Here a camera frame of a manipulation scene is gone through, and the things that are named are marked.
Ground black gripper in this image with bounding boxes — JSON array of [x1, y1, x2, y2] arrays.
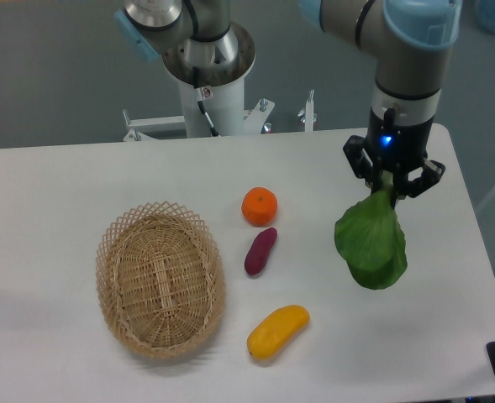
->
[[343, 111, 446, 208]]

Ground green bok choy vegetable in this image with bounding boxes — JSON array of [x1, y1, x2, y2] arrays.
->
[[334, 172, 408, 290]]

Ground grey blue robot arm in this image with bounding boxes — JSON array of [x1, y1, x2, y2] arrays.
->
[[114, 1, 461, 203]]

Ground orange tangerine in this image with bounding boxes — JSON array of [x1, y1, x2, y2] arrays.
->
[[241, 187, 278, 227]]

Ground purple sweet potato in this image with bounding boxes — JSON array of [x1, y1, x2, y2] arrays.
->
[[244, 228, 278, 276]]

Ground yellow mango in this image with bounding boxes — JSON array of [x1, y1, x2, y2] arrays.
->
[[246, 305, 310, 360]]

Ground woven wicker basket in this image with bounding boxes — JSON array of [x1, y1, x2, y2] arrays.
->
[[96, 201, 226, 359]]

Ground black white cable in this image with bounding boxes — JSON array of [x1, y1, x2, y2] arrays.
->
[[192, 66, 222, 138]]

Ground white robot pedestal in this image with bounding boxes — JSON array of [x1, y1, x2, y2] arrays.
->
[[162, 23, 255, 138]]

